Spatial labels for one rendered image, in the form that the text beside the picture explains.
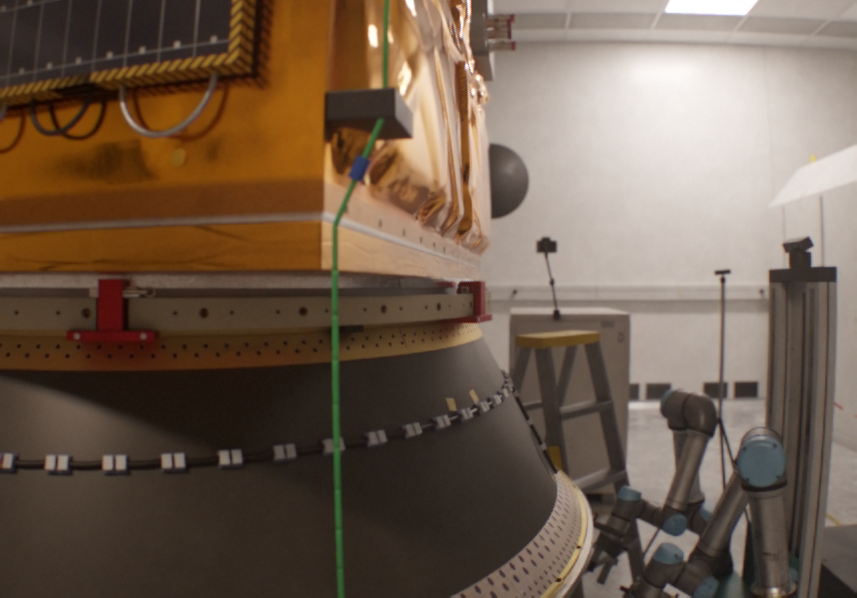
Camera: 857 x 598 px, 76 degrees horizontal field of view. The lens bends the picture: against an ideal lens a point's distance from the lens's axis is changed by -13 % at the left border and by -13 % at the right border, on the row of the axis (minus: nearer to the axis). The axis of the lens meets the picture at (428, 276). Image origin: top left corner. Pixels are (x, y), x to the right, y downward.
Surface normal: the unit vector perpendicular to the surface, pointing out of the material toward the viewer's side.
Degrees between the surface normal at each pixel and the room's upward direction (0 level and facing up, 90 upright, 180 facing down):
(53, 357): 62
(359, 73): 91
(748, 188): 90
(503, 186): 90
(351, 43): 91
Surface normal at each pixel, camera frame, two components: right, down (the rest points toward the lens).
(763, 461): -0.51, -0.14
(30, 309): 0.17, -0.01
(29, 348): 0.14, -0.48
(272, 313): 0.55, -0.01
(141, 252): -0.16, -0.01
